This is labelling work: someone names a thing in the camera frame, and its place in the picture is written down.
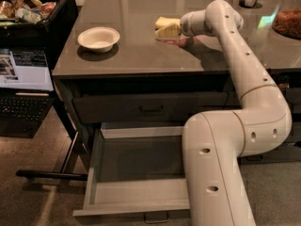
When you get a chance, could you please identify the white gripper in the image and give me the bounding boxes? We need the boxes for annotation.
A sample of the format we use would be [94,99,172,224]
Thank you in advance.
[155,10,208,39]

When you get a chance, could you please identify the yellow sponge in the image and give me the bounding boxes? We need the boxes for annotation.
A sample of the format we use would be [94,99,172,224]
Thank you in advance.
[155,17,180,29]

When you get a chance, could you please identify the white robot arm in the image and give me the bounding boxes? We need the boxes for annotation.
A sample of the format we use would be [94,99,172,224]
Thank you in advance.
[180,0,293,226]

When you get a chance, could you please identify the grey top left drawer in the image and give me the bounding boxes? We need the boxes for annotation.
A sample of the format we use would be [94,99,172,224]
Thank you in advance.
[72,91,240,123]

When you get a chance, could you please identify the white middle drawer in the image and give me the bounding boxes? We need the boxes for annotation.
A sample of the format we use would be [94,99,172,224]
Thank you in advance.
[101,121,182,139]

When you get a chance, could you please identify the open grey bottom drawer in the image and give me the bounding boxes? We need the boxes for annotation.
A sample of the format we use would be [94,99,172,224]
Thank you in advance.
[73,131,190,225]

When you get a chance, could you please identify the grey bottom right drawer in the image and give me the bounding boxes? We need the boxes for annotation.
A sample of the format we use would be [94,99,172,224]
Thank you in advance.
[238,141,301,165]

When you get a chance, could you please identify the white paper bowl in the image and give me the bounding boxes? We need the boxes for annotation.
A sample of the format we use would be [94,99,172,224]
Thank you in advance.
[77,27,120,53]

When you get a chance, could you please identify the black plastic bin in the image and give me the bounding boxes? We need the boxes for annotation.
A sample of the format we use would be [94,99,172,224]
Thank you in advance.
[0,0,78,47]

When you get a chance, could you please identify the black stand leg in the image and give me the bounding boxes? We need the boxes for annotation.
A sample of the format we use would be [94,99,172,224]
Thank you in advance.
[16,133,87,181]

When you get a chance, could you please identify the snack packets in bin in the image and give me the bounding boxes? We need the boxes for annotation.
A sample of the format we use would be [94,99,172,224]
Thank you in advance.
[0,0,56,25]

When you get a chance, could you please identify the open black laptop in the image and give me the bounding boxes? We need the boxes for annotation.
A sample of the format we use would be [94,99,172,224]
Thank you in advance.
[0,48,55,138]

